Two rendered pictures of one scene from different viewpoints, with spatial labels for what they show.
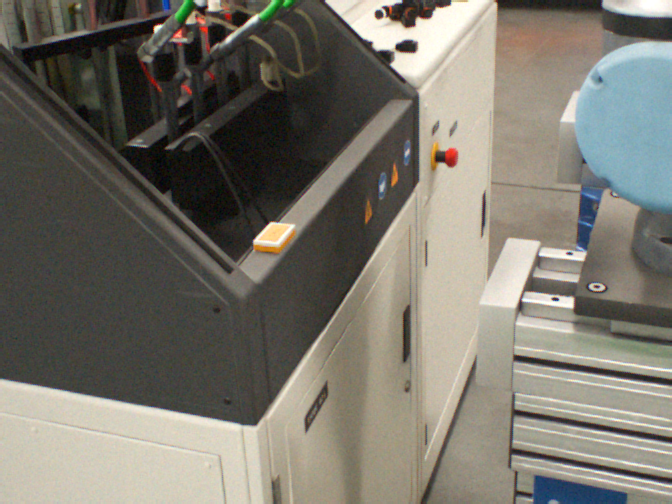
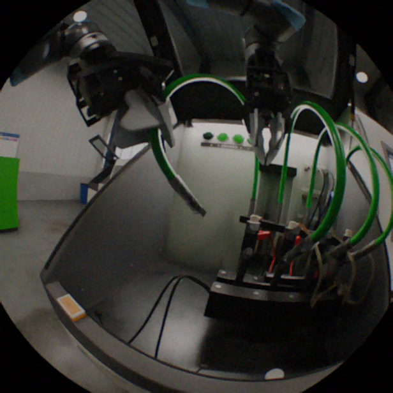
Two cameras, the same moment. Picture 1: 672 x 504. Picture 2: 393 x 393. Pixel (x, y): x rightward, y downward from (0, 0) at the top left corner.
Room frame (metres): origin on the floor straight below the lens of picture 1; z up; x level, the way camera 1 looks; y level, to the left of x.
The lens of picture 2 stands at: (1.09, -0.06, 1.16)
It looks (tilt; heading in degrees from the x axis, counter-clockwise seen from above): 3 degrees down; 88
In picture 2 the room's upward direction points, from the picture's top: 9 degrees clockwise
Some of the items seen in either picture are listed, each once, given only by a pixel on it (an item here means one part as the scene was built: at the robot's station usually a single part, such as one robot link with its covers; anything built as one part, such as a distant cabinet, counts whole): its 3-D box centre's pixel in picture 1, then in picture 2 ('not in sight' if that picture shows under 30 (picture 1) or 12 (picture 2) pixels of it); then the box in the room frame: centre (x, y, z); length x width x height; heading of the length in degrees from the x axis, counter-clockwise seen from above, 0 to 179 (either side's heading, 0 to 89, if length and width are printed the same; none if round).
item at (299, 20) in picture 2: not in sight; (272, 16); (1.19, 0.05, 1.53); 0.11 x 0.11 x 0.08; 8
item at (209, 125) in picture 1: (217, 154); (275, 312); (1.33, 0.17, 0.91); 0.34 x 0.10 x 0.15; 160
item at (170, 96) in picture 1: (178, 113); (241, 273); (1.21, 0.21, 1.01); 0.05 x 0.03 x 0.21; 70
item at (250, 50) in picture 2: not in sight; (264, 60); (1.20, 0.15, 1.45); 0.08 x 0.08 x 0.05
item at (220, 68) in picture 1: (228, 79); (309, 280); (1.36, 0.15, 1.01); 0.05 x 0.03 x 0.21; 70
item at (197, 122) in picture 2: not in sight; (259, 127); (1.31, 0.46, 1.43); 0.54 x 0.03 x 0.02; 160
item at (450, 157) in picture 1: (445, 157); not in sight; (1.54, -0.20, 0.80); 0.05 x 0.04 x 0.05; 160
